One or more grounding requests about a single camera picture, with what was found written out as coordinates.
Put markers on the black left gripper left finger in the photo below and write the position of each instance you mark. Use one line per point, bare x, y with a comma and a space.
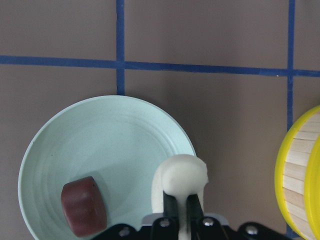
170, 207

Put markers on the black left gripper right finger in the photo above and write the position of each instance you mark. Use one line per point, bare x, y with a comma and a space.
194, 210

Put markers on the white steamed bun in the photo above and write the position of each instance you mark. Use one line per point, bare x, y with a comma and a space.
179, 176

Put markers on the brown steamed bun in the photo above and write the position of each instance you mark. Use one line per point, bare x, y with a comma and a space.
83, 207

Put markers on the yellow bamboo steamer top tier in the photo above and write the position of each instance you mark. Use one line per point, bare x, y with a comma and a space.
297, 176

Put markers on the mint green plate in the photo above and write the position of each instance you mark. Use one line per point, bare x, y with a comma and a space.
118, 140

